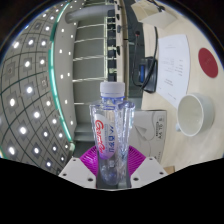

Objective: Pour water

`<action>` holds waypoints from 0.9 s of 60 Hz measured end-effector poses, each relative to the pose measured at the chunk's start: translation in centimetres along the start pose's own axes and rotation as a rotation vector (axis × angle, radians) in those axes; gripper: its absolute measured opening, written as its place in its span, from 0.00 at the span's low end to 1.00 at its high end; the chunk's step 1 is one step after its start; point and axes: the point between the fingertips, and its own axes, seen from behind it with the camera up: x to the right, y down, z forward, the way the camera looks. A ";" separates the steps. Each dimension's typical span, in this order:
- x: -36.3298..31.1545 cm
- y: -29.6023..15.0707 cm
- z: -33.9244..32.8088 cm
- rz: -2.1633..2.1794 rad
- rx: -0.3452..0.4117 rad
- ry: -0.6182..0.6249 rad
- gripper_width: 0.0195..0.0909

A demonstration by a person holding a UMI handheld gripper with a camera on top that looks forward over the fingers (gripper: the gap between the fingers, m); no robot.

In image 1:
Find ceiling lights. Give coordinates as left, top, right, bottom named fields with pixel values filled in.
left=0, top=3, right=81, bottom=168

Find white paper ream box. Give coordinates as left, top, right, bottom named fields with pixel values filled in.
left=128, top=109, right=168, bottom=164

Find clear plastic water bottle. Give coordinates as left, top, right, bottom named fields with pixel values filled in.
left=88, top=81, right=136, bottom=187

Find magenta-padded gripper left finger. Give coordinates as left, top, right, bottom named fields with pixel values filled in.
left=58, top=146, right=100, bottom=188

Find white printed paper sheet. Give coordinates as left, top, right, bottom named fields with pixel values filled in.
left=155, top=33, right=191, bottom=110

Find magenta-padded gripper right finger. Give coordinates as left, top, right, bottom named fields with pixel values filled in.
left=126, top=145, right=168, bottom=188

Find white ceramic mug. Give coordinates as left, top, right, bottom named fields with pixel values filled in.
left=175, top=92, right=216, bottom=138

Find black desk phone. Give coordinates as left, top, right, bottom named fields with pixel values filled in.
left=137, top=56, right=158, bottom=94

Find row of black chairs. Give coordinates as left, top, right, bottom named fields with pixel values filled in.
left=106, top=3, right=122, bottom=84

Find long curved conference desk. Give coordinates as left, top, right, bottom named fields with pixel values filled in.
left=116, top=0, right=146, bottom=101

